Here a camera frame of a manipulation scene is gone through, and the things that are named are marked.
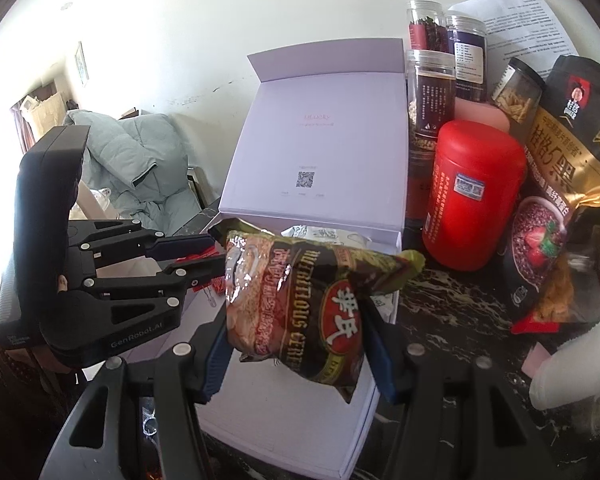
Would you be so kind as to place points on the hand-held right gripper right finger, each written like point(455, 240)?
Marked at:
point(380, 360)

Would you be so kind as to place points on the pink paper slip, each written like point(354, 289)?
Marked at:
point(535, 360)

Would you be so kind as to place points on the framed wall picture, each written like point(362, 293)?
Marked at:
point(81, 62)

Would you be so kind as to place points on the clear jar with red label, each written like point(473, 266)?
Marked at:
point(417, 35)

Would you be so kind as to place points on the round ceiling detector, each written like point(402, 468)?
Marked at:
point(66, 6)

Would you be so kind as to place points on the white gift box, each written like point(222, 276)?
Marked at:
point(320, 125)

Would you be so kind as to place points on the black and gold oatmeal bag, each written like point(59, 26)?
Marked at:
point(565, 160)

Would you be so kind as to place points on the red canister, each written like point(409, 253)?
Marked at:
point(470, 195)

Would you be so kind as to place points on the printed paper sheet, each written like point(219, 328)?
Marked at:
point(525, 25)

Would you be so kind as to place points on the brown curtain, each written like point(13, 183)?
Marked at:
point(21, 130)

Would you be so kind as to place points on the brown cereal bag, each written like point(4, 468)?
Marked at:
point(290, 300)

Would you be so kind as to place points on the pink box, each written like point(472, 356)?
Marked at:
point(480, 110)

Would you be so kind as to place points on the cardboard box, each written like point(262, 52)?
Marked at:
point(45, 110)

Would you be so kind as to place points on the red snack packet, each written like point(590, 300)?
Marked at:
point(200, 258)

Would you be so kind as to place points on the clear jar with purple label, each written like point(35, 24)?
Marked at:
point(467, 60)

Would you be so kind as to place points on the pale green down jacket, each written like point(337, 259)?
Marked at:
point(140, 160)

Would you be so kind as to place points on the white patterned snack packet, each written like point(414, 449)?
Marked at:
point(320, 234)

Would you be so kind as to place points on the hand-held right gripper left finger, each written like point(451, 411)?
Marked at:
point(215, 360)

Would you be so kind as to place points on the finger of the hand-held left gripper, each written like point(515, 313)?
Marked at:
point(185, 246)
point(190, 272)

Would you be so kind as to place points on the clear packet of brown snacks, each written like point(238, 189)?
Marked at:
point(555, 300)

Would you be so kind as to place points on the clear jar with brown label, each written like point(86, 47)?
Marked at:
point(432, 100)

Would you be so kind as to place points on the jar of yellow sticks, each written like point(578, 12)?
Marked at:
point(517, 95)

